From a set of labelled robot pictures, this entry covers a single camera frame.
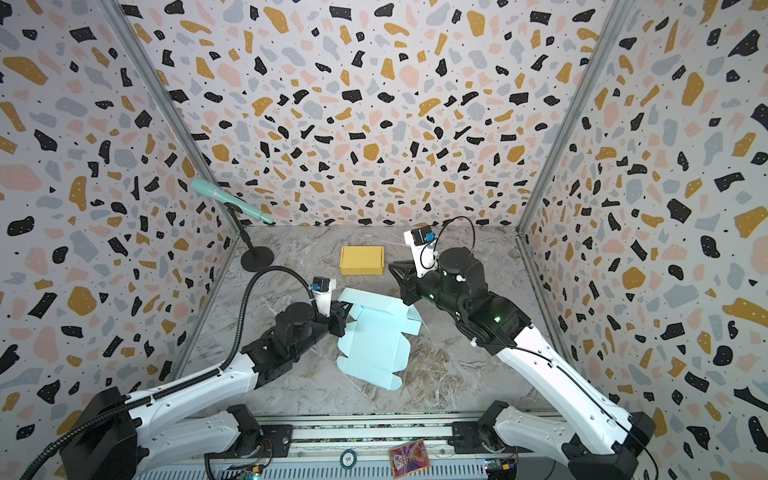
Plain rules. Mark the mint green microphone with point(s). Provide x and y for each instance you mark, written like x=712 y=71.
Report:
x=217 y=194

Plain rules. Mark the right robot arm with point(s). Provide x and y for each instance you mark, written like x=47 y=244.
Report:
x=595 y=438

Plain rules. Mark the colourful card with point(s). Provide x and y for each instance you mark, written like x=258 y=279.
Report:
x=409 y=458

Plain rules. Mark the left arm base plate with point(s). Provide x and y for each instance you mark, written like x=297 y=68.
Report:
x=273 y=441

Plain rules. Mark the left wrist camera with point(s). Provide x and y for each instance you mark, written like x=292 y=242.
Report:
x=322 y=289

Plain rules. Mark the yellow paper box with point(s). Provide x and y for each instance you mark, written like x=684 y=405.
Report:
x=362 y=261

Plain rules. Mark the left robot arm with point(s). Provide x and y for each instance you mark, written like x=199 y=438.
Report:
x=198 y=414

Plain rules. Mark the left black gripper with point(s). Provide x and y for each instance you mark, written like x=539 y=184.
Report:
x=336 y=318

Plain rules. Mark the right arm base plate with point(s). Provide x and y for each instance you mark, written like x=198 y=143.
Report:
x=465 y=439

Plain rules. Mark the light blue paper box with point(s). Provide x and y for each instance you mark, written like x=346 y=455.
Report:
x=375 y=346

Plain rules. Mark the round teal sticker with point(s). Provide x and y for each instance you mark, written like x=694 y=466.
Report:
x=348 y=459

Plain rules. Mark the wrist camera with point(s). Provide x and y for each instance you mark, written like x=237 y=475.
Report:
x=421 y=242
x=322 y=289

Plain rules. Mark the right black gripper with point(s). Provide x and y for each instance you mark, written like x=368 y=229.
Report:
x=411 y=283

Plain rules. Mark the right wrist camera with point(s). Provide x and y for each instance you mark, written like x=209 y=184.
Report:
x=421 y=242

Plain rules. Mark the black microphone stand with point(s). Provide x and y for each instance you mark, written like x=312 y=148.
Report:
x=255 y=258

